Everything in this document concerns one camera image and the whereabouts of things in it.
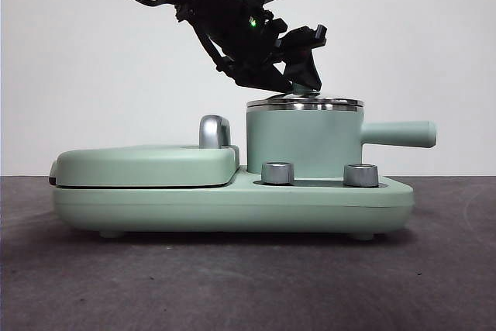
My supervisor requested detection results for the mint green grill cover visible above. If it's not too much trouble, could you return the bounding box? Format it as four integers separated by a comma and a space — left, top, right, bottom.
49, 143, 241, 188

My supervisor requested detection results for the mint green breakfast maker base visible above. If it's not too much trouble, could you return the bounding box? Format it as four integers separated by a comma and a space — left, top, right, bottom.
51, 165, 415, 241

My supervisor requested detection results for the glass pot lid green knob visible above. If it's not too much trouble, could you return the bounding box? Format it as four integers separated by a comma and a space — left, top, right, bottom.
246, 83, 365, 108

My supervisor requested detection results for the mint green pot with handle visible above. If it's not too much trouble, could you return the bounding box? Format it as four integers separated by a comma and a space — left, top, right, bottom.
245, 104, 439, 177

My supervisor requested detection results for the chrome grill cover handle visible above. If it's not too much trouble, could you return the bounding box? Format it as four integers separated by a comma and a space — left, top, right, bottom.
198, 114, 233, 150

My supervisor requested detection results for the silver control knob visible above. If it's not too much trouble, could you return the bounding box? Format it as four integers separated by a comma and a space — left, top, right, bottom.
343, 163, 380, 188
261, 161, 296, 184

